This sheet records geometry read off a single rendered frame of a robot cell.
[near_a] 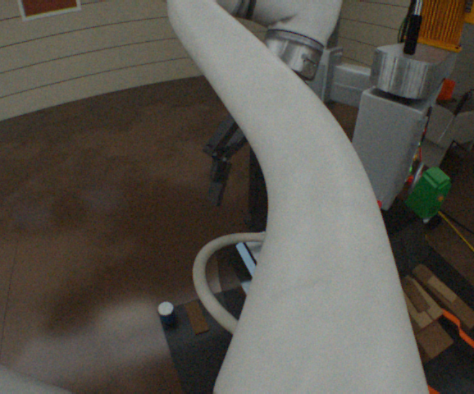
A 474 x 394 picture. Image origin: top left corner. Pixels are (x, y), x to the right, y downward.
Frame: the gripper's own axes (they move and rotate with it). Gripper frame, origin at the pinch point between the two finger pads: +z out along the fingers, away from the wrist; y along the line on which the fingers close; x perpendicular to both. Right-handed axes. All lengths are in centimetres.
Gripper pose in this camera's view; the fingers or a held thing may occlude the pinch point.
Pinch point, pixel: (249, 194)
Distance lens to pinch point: 48.4
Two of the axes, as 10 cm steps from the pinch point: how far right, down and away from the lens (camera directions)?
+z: -2.6, 9.0, 3.6
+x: -5.6, -4.5, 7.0
